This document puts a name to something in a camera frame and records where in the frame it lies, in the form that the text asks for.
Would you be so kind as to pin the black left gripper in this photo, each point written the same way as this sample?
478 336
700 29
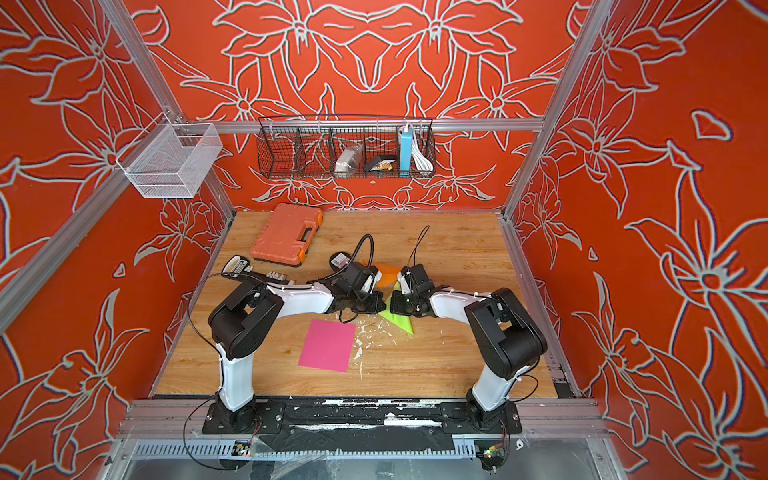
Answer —
377 299

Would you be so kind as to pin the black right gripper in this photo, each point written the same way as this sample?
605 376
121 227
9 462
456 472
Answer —
395 302

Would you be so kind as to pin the green square paper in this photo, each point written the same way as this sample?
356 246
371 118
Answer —
402 322

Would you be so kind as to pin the orange square paper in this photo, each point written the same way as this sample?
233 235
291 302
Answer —
389 275

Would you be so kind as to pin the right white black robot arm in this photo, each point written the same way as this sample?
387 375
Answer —
509 341

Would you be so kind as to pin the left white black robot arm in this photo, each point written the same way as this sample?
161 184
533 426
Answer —
240 324

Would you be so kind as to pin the pink square paper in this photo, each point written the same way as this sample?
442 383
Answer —
328 346

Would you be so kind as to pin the black round tape disc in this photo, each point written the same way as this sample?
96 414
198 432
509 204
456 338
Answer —
339 260

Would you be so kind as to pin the orange plastic tool case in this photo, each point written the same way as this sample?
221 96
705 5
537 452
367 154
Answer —
287 234

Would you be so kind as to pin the black small box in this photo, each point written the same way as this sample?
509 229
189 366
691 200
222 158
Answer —
381 163

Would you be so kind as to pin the clear plastic bag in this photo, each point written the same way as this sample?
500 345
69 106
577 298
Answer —
348 162

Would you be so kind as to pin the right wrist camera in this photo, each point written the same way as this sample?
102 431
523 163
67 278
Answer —
414 281

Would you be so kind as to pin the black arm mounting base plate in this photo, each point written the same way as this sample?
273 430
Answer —
272 415

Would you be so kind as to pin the black wire wall basket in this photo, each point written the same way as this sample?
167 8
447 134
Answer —
308 147

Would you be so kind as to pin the clear plastic wall bin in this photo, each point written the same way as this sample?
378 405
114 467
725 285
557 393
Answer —
172 161

